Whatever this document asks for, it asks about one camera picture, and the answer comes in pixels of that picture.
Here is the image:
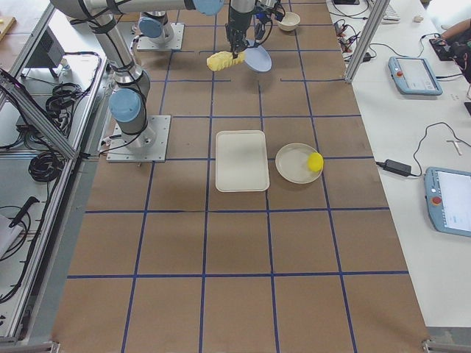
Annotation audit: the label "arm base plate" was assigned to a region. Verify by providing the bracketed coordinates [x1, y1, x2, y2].
[106, 115, 171, 163]
[137, 21, 185, 51]

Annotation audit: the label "black power adapter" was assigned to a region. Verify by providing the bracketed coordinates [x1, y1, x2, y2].
[383, 159, 411, 177]

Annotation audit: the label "white bowl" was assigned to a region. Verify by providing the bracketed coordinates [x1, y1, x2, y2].
[277, 11, 301, 32]

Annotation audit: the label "lower teach pendant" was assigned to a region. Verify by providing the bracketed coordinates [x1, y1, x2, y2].
[424, 167, 470, 238]

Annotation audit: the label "blue plate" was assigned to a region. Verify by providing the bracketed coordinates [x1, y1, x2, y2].
[244, 46, 272, 73]

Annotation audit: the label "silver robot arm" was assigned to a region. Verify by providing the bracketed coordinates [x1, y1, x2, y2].
[138, 1, 286, 43]
[52, 1, 224, 148]

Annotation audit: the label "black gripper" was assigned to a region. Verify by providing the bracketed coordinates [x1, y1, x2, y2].
[254, 0, 286, 40]
[225, 24, 249, 54]

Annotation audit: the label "upper teach pendant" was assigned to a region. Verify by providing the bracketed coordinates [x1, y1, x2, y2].
[388, 57, 442, 96]

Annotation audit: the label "aluminium frame rail left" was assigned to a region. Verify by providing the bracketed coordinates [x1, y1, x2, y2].
[1, 68, 79, 160]

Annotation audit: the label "coiled black cables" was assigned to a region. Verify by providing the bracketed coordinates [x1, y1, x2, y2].
[45, 82, 82, 119]

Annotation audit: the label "teach pendant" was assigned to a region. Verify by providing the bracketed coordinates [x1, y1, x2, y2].
[388, 57, 442, 96]
[424, 167, 470, 238]

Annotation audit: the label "aluminium frame post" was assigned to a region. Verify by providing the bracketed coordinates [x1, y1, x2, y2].
[344, 0, 390, 83]

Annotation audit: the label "round white plate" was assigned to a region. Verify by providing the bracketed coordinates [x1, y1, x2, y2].
[275, 143, 323, 184]

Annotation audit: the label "white rectangular tray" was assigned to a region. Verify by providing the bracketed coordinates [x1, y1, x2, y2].
[215, 130, 270, 193]

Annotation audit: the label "yellow ball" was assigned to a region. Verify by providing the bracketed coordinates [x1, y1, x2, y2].
[307, 152, 324, 173]

